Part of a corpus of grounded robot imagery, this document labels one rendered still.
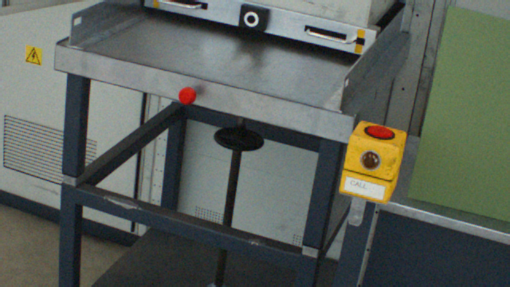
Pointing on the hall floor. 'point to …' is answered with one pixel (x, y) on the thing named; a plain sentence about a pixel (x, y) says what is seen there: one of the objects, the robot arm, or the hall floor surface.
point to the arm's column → (433, 256)
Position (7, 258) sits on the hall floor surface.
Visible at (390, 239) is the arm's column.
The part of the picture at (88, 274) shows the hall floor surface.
